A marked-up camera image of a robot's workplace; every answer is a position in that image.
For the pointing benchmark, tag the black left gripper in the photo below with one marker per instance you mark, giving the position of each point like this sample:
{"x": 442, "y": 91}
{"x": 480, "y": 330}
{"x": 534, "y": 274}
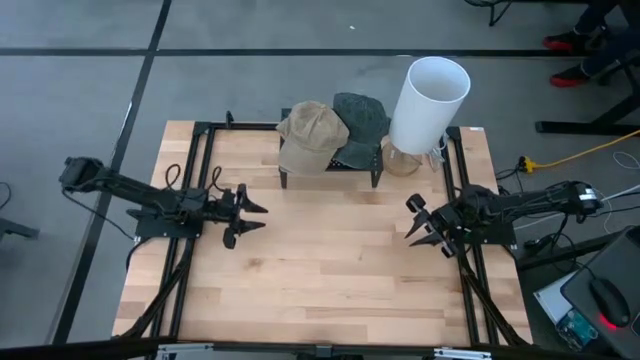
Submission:
{"x": 227, "y": 207}

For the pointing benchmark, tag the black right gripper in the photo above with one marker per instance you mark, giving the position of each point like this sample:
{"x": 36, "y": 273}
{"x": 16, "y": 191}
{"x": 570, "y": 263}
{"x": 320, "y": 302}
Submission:
{"x": 447, "y": 222}

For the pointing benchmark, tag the tan baseball cap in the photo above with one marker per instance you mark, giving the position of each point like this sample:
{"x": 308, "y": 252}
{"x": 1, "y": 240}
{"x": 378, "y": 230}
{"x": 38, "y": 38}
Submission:
{"x": 312, "y": 135}

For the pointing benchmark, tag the dark green baseball cap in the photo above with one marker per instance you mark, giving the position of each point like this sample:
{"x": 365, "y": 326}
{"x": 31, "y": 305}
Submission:
{"x": 362, "y": 120}

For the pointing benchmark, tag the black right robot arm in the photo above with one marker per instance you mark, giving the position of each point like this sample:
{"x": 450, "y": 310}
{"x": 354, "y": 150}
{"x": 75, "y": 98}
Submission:
{"x": 525, "y": 202}

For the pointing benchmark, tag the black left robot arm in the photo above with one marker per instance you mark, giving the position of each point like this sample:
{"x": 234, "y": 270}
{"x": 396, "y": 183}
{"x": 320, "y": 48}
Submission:
{"x": 135, "y": 192}

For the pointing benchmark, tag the round wooden lamp base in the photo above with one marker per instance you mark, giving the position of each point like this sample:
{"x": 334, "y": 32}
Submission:
{"x": 402, "y": 165}

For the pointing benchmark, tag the black perforated metal rack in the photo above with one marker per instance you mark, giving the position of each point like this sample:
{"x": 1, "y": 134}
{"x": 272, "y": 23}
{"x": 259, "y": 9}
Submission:
{"x": 376, "y": 177}

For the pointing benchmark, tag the black power adapter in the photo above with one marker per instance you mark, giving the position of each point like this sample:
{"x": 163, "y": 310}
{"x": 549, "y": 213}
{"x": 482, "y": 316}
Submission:
{"x": 534, "y": 243}

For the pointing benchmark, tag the black floor beam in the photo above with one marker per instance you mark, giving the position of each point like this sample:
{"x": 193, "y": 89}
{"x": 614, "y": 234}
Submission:
{"x": 550, "y": 260}

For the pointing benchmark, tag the white cylindrical lamp shade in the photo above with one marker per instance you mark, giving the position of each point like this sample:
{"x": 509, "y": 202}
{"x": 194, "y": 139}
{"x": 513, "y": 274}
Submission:
{"x": 430, "y": 105}

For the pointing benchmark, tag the white paper box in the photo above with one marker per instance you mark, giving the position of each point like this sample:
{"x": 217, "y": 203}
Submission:
{"x": 547, "y": 302}

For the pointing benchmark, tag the green circuit board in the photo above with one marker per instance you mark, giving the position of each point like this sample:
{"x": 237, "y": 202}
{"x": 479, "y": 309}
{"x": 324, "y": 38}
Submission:
{"x": 575, "y": 327}

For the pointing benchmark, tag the black mouse pad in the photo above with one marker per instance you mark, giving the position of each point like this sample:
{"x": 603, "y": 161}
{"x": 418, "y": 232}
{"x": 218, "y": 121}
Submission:
{"x": 610, "y": 260}

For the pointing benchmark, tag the black computer mouse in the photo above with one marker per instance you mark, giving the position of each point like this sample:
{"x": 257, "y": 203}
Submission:
{"x": 610, "y": 300}

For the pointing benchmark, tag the person's foot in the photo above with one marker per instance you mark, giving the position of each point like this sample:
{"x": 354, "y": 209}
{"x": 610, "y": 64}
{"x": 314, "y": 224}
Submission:
{"x": 567, "y": 80}
{"x": 557, "y": 44}

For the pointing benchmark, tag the black front crossbeam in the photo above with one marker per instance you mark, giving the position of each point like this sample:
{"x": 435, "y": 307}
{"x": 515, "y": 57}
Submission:
{"x": 75, "y": 351}

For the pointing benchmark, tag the grey chair leg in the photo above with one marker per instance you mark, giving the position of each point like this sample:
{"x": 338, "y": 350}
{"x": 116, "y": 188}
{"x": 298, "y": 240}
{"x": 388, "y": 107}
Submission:
{"x": 15, "y": 229}

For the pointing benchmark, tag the person's leg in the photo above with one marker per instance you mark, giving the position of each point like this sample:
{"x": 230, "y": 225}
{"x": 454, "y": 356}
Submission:
{"x": 595, "y": 17}
{"x": 612, "y": 52}

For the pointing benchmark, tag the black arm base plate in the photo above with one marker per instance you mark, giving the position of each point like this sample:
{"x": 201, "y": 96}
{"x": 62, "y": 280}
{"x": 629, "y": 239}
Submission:
{"x": 150, "y": 230}
{"x": 502, "y": 237}

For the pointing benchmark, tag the black aluminium table frame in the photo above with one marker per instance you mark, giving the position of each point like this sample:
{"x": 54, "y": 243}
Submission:
{"x": 245, "y": 125}

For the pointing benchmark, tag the silver metal bracket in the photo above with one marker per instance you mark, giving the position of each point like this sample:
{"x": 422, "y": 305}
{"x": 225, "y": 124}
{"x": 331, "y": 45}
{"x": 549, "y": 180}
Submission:
{"x": 460, "y": 354}
{"x": 190, "y": 348}

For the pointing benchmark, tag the black desk leg frame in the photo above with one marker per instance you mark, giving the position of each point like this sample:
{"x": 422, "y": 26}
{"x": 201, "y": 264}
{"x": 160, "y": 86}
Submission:
{"x": 575, "y": 127}

